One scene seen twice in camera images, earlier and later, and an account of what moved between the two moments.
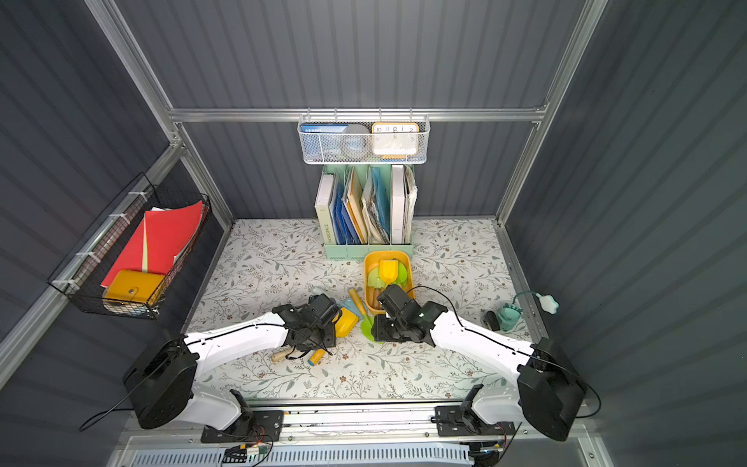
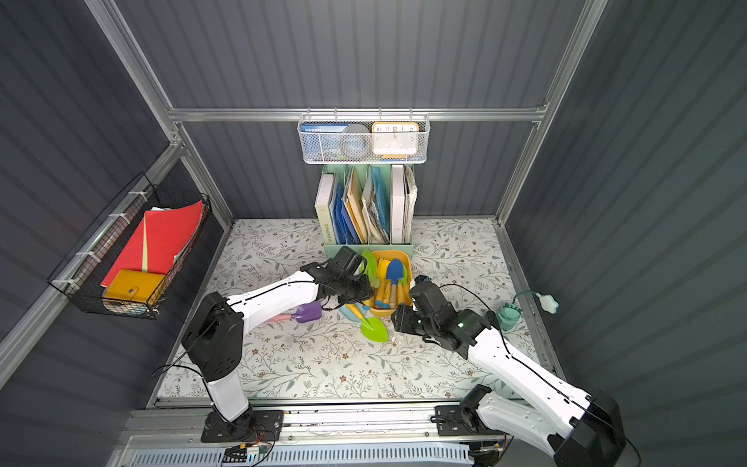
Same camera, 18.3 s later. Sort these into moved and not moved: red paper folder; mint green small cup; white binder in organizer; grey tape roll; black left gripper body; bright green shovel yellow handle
Moved: black left gripper body; bright green shovel yellow handle
Not moved: grey tape roll; white binder in organizer; mint green small cup; red paper folder
